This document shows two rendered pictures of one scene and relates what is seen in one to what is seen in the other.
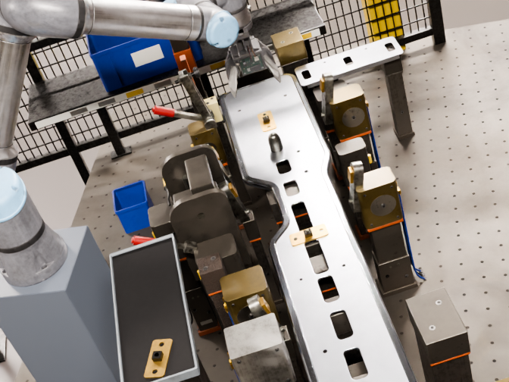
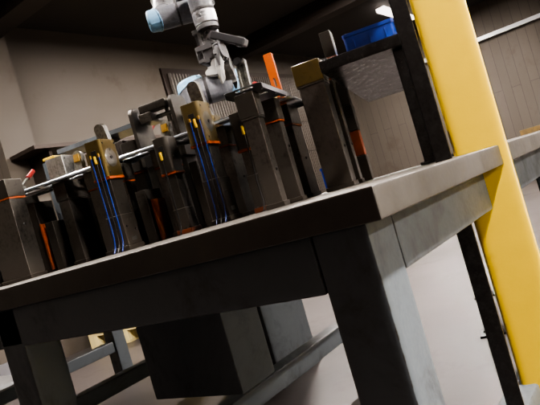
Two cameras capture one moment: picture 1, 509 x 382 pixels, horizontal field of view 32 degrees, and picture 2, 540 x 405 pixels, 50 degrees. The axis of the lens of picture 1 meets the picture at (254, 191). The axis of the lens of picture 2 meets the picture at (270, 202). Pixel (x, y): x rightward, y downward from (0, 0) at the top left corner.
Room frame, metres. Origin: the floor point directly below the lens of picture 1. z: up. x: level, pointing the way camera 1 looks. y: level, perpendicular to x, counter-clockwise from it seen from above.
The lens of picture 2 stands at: (2.46, -1.85, 0.71)
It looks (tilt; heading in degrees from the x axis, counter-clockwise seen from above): 0 degrees down; 107
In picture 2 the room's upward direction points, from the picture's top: 16 degrees counter-clockwise
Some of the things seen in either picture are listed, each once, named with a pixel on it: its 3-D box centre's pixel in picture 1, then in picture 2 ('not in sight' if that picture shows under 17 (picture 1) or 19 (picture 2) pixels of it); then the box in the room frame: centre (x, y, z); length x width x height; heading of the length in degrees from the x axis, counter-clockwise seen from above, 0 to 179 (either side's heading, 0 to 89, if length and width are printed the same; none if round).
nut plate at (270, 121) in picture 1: (266, 120); not in sight; (1.92, -0.09, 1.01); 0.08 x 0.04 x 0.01; 179
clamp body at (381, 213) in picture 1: (391, 233); (112, 196); (1.51, -0.27, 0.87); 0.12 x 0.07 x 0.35; 89
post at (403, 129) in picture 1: (396, 93); (262, 150); (2.07, -0.47, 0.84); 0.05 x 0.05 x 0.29; 89
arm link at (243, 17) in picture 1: (235, 15); (205, 19); (1.90, -0.09, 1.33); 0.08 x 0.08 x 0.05
